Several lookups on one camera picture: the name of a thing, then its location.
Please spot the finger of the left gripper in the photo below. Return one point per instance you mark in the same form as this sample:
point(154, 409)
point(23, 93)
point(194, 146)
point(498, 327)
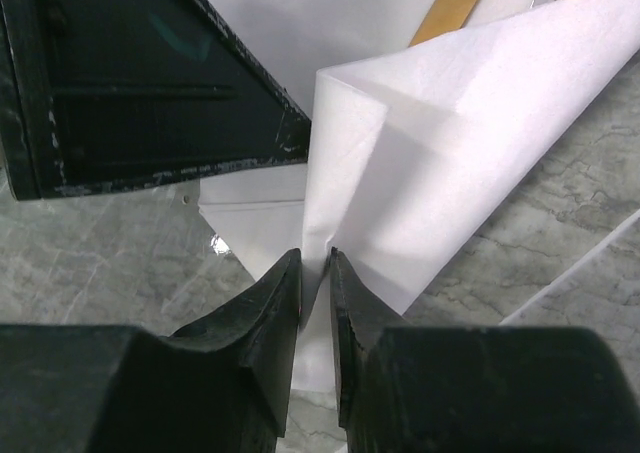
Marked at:
point(114, 96)

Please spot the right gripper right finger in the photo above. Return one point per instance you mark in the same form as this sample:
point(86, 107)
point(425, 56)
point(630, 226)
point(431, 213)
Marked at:
point(406, 388)

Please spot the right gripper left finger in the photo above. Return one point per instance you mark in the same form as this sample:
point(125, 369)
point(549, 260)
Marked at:
point(219, 384)

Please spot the white paper napkin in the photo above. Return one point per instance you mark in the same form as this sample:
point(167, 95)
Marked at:
point(413, 145)

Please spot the gold knife green handle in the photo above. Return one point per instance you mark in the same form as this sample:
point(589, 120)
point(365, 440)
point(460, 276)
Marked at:
point(444, 16)

